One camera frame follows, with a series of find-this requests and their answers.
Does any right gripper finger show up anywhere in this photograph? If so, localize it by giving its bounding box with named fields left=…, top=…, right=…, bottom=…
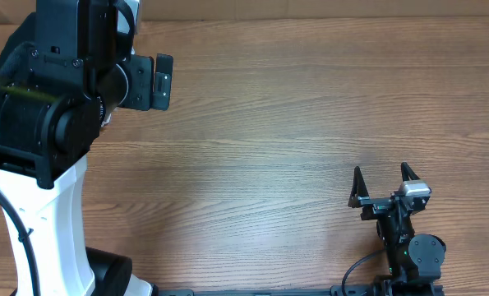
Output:
left=348, top=166, right=370, bottom=208
left=400, top=162, right=420, bottom=182

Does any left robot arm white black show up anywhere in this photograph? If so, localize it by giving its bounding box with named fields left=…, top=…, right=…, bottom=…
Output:
left=0, top=0, right=173, bottom=296

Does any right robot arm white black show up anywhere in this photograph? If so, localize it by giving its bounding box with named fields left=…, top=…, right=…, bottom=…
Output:
left=341, top=162, right=446, bottom=296

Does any beige folded garment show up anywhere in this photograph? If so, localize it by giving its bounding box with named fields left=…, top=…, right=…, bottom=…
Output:
left=100, top=113, right=112, bottom=128

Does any folded black garment on pile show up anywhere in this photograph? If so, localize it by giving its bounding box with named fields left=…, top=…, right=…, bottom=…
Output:
left=0, top=12, right=36, bottom=79

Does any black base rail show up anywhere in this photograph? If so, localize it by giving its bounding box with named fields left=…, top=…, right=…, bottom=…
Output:
left=158, top=284, right=445, bottom=296

